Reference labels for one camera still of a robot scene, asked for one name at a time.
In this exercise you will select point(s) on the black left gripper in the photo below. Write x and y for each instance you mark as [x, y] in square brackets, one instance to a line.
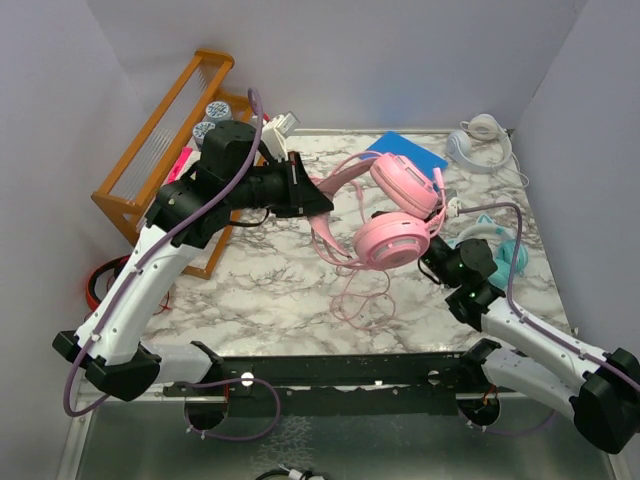
[303, 196]

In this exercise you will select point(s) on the teal cat-ear headphones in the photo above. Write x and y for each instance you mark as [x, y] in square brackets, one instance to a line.
[505, 253]

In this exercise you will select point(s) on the pink cat-ear headphones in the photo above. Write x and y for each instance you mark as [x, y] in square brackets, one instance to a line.
[390, 239]

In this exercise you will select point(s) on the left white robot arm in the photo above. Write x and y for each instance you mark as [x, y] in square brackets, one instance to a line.
[235, 171]

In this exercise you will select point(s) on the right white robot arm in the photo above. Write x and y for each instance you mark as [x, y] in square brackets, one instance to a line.
[597, 390]

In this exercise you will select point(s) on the white headphones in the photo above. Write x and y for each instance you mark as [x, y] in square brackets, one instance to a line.
[483, 129]

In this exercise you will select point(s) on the red black headphones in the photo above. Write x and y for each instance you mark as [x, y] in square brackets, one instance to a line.
[100, 281]

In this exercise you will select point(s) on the blue notebook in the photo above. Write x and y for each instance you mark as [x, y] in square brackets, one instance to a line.
[394, 143]

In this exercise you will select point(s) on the blue-lidded jar rear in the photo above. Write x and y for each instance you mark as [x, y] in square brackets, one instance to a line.
[218, 111]

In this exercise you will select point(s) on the blue-lidded jar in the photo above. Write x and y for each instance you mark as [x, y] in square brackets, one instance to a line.
[218, 111]
[200, 130]

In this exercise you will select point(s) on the blue-lidded jar front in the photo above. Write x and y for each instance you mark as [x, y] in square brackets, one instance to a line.
[200, 130]

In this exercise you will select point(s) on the wooden tiered shelf rack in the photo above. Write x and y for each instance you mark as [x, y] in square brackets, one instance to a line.
[128, 190]

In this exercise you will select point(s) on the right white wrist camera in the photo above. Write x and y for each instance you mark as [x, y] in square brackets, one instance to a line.
[453, 203]

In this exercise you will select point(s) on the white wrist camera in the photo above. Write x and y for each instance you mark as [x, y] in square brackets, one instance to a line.
[453, 203]
[276, 131]

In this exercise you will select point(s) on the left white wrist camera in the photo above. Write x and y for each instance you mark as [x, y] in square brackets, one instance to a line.
[276, 131]

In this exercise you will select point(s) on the black front mounting rail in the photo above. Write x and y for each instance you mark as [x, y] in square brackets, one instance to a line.
[342, 385]

